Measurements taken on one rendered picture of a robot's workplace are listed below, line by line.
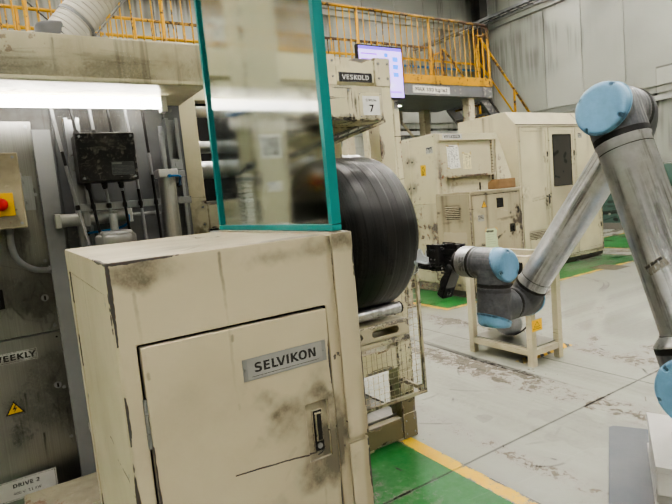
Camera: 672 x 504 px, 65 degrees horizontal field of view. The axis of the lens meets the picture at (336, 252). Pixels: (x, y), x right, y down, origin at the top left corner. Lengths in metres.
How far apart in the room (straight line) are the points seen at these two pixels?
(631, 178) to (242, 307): 0.85
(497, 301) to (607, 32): 12.99
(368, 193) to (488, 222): 4.75
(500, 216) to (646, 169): 5.36
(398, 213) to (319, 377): 0.97
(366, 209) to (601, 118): 0.76
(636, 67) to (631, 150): 12.55
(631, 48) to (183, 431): 13.51
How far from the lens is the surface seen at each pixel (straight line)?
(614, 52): 14.11
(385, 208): 1.75
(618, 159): 1.27
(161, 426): 0.82
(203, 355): 0.81
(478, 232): 6.31
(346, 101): 2.26
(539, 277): 1.54
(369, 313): 1.88
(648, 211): 1.25
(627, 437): 1.73
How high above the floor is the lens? 1.33
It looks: 6 degrees down
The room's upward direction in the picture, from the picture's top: 5 degrees counter-clockwise
